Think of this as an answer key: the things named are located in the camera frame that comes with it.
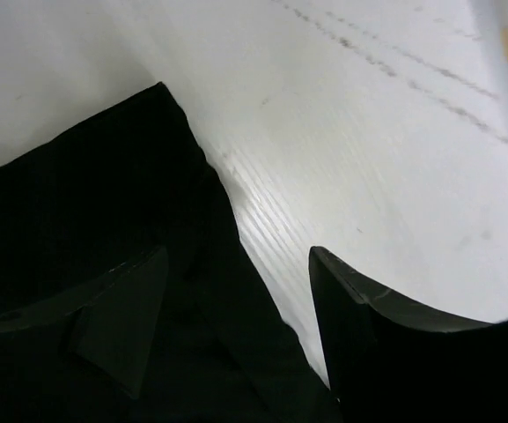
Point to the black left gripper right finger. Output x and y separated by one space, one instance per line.
393 359

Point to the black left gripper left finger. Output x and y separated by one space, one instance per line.
81 355

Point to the black trousers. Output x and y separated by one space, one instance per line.
113 188

